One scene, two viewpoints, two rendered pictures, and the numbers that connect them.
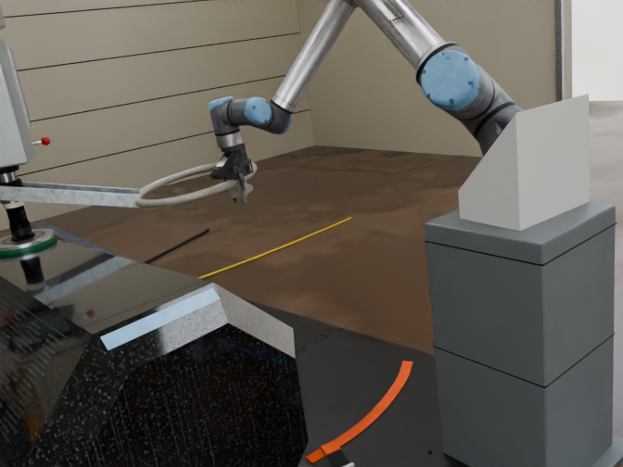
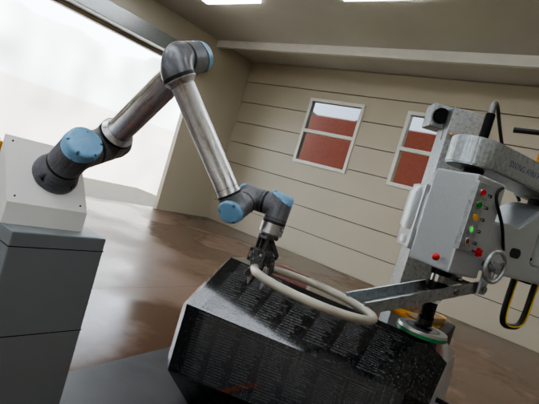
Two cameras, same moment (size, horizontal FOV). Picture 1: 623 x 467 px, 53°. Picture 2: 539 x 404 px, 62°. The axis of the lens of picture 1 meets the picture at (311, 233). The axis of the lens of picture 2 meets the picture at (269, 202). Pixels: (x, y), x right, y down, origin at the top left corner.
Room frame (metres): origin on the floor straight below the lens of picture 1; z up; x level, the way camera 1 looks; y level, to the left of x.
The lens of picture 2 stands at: (3.87, -0.25, 1.30)
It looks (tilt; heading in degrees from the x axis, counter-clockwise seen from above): 2 degrees down; 164
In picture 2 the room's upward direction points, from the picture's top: 17 degrees clockwise
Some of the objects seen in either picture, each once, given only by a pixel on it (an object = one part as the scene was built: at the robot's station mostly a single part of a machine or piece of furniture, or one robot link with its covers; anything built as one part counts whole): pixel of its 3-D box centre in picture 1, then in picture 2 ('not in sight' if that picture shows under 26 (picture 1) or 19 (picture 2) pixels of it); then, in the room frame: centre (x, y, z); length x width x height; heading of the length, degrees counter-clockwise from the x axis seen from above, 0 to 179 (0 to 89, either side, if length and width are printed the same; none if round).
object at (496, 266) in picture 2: not in sight; (487, 264); (2.31, 1.19, 1.22); 0.15 x 0.10 x 0.15; 105
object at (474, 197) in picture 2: (8, 89); (472, 216); (2.35, 1.01, 1.40); 0.08 x 0.03 x 0.28; 105
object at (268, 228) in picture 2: (228, 140); (272, 229); (2.24, 0.25, 1.12); 0.10 x 0.09 x 0.05; 44
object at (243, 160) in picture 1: (235, 161); (264, 249); (2.25, 0.24, 1.04); 0.09 x 0.08 x 0.12; 134
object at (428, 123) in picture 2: not in sight; (437, 118); (1.32, 1.38, 2.00); 0.20 x 0.18 x 0.15; 134
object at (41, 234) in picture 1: (23, 239); (422, 328); (2.22, 1.05, 0.87); 0.21 x 0.21 x 0.01
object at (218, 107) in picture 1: (223, 116); (278, 208); (2.24, 0.25, 1.21); 0.10 x 0.09 x 0.12; 56
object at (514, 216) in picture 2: not in sight; (507, 245); (2.13, 1.43, 1.33); 0.74 x 0.23 x 0.49; 105
